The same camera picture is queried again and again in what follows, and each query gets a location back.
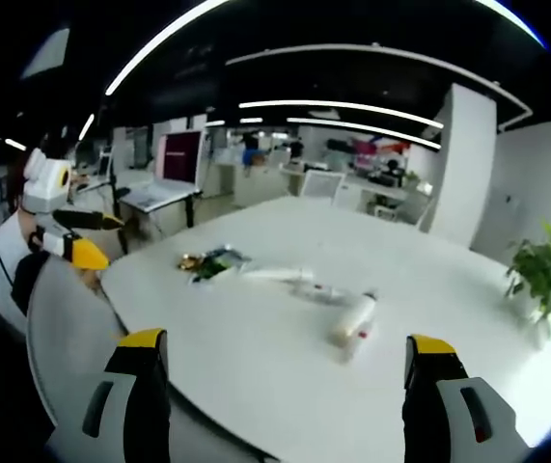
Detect grey chair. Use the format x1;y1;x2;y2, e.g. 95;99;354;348
25;256;134;430

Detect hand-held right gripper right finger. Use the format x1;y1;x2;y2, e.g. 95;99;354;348
401;333;532;463

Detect gold skincare jar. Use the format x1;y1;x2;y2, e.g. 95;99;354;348
177;252;205;272

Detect white skincare bottle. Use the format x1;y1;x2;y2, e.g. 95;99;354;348
328;290;380;349

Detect large display screen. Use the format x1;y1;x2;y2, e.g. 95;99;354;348
154;128;207;190

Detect white skincare tube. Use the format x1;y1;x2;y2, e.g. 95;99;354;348
240;267;316;286

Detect green potted plant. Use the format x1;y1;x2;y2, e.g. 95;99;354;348
503;220;551;323

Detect green skincare packet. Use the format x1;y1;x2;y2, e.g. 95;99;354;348
188;245;253;286

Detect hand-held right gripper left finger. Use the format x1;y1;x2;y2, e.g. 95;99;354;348
44;328;172;463

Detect white office chair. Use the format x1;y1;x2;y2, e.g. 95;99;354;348
299;170;347;204

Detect white standing desk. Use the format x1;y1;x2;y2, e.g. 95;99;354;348
116;177;205;240

